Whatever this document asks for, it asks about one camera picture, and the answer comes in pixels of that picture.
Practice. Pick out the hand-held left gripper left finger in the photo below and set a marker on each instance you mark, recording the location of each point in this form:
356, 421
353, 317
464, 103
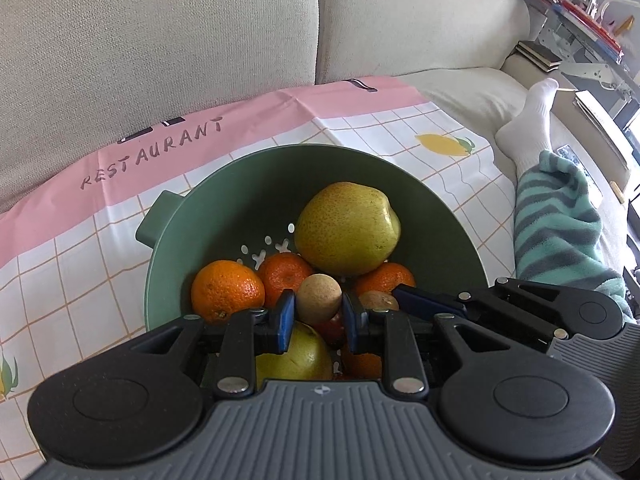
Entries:
286, 320

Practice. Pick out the pink checked printed mat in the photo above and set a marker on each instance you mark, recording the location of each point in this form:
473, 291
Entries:
75, 270

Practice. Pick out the teal striped pants leg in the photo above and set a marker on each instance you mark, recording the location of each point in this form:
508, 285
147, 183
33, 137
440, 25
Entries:
555, 220

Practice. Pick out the cluttered shelf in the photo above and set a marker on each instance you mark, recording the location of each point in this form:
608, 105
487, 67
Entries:
575, 5

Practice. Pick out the green pear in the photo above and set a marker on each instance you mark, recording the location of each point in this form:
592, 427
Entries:
300, 355
345, 230

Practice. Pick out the beige sofa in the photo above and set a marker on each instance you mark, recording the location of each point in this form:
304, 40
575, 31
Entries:
150, 35

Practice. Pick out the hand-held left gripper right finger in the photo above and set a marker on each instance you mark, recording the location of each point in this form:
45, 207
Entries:
351, 325

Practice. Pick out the brown kiwi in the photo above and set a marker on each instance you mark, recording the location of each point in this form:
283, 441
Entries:
380, 301
320, 297

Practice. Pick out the red cherry tomato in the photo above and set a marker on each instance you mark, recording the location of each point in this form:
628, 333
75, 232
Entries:
332, 332

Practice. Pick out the white sock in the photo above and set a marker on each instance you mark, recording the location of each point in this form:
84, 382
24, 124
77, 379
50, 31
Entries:
530, 125

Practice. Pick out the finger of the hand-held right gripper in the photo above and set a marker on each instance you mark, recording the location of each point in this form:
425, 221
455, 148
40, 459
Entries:
420, 299

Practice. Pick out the stack of books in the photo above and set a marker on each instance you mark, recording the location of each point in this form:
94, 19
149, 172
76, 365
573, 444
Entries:
540, 57

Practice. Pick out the orange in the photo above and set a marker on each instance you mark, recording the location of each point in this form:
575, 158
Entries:
362, 365
285, 272
387, 277
227, 290

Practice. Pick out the white metal bracket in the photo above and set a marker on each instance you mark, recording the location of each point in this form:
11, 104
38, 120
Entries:
595, 72

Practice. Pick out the green plastic colander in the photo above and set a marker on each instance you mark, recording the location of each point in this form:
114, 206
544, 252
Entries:
240, 200

